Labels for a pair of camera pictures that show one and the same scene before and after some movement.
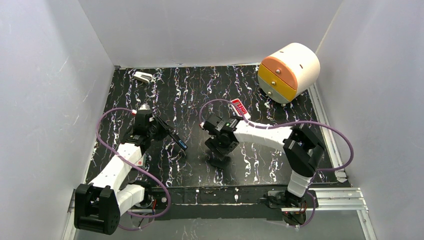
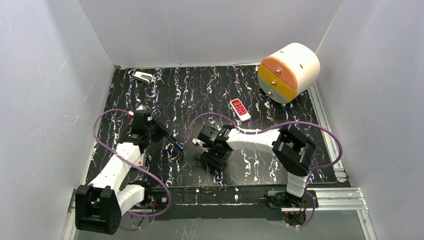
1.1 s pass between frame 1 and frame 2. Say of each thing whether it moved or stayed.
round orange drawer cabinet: stayed
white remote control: stayed
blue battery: moved
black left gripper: stayed
